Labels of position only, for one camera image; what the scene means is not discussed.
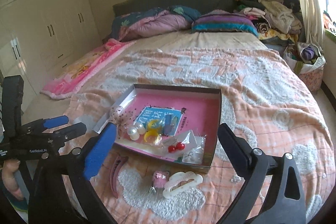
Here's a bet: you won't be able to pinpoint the pink and navy duvet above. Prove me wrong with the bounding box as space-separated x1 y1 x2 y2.
108 5 201 42

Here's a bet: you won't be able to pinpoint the red cherry earrings bag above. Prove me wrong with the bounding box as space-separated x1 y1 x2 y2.
163 130 197 154

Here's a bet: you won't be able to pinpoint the pink cartoon blanket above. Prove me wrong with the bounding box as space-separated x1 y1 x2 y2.
41 39 135 100

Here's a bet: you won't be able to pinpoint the floral fabric basket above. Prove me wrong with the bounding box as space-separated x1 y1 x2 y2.
283 42 326 93

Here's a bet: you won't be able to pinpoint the orange cloud pattern quilt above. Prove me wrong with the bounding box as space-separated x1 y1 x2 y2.
60 48 335 223

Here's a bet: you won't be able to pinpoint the cream cloud claw clip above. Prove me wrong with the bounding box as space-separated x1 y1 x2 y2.
162 171 203 199

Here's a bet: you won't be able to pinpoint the polka dot fabric bow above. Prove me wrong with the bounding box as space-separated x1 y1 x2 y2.
109 106 134 138

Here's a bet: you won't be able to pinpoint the pile of clothes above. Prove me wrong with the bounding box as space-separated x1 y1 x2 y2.
235 0 305 45

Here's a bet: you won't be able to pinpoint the person's left hand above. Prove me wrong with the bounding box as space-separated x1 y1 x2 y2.
2 159 24 201

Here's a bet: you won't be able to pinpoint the blue rectangular hair clip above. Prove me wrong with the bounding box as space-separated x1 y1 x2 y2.
163 114 175 136

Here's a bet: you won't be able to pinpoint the pink fluffy hair clip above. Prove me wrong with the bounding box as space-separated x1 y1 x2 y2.
149 170 170 193

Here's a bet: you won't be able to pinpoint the pearl hair tie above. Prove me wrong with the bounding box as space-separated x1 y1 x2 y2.
127 122 146 140

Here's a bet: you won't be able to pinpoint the mauve banana hair clip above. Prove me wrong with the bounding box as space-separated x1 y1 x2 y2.
109 154 129 198

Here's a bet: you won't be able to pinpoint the shallow brown cardboard box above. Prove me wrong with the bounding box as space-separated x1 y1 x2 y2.
93 84 223 174

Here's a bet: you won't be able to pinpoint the cream built-in wardrobe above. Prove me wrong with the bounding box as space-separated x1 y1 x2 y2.
1 0 101 110

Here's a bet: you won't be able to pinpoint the yellow rings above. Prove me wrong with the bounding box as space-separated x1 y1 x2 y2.
142 119 164 146

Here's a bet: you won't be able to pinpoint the white flower earrings card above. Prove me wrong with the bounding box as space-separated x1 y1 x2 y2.
182 136 206 165

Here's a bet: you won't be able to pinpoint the purple teal striped pillow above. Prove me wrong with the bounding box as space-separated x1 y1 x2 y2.
191 10 258 37

